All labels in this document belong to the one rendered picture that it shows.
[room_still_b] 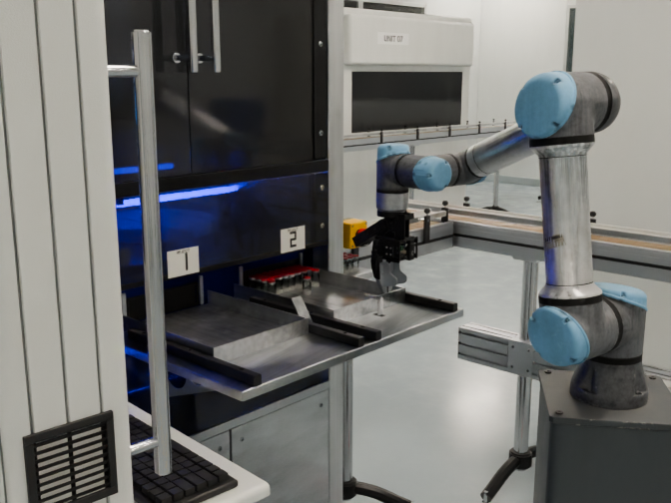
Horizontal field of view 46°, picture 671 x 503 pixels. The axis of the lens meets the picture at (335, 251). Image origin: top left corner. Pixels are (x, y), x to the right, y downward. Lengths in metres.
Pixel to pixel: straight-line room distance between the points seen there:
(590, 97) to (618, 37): 1.64
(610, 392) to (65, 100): 1.15
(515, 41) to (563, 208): 9.43
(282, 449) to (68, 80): 1.39
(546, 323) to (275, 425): 0.87
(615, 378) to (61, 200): 1.10
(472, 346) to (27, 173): 2.14
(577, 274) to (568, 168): 0.19
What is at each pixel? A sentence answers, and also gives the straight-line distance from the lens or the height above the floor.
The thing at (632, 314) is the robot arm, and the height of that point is 0.98.
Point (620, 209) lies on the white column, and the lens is 3.16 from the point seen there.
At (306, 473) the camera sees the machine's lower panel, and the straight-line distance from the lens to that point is 2.27.
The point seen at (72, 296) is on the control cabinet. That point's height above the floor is 1.16.
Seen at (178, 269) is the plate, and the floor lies 1.00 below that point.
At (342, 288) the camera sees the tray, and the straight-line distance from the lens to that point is 2.07.
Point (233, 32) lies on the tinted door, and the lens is 1.87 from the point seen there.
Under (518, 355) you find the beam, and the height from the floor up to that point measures 0.50.
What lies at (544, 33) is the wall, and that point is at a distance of 10.70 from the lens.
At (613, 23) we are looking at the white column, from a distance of 3.16.
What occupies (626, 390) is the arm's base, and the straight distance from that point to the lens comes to 1.67.
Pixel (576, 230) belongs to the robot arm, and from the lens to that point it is 1.51.
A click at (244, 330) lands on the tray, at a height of 0.88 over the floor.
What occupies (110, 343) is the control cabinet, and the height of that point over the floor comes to 1.09.
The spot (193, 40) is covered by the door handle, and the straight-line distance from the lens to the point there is 1.71.
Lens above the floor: 1.43
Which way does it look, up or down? 13 degrees down
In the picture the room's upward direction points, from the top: straight up
